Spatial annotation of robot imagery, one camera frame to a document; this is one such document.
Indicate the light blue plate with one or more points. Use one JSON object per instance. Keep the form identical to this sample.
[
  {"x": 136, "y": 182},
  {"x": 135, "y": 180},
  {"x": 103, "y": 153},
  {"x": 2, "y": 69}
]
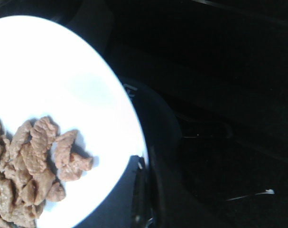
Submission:
[{"x": 48, "y": 70}]

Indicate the brown meat pieces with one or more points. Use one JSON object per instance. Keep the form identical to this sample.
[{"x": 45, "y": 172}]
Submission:
[{"x": 33, "y": 165}]

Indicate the black glass cooktop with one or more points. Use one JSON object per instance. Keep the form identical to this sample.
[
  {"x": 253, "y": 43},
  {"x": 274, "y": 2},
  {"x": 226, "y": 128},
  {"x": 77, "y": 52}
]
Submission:
[{"x": 209, "y": 81}]

